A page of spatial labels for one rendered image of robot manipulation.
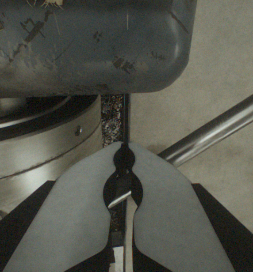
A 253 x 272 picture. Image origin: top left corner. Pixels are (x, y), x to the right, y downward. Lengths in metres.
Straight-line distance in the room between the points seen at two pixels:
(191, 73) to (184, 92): 0.13
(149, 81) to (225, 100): 1.65
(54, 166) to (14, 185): 0.04
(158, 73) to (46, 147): 0.12
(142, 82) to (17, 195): 0.15
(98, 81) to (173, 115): 1.49
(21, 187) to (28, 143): 0.04
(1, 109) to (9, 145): 0.06
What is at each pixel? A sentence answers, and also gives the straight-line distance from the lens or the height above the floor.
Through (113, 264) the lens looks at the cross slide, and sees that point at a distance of 0.81.
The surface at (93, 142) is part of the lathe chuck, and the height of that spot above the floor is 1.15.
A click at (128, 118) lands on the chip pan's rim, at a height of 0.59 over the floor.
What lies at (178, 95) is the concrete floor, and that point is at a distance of 1.60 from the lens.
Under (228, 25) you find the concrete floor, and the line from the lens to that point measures 1.67.
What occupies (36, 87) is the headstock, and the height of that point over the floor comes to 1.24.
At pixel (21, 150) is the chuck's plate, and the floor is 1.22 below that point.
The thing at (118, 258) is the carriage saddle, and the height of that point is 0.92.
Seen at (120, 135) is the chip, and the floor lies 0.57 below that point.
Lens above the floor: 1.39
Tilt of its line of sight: 60 degrees down
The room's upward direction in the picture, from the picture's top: 158 degrees clockwise
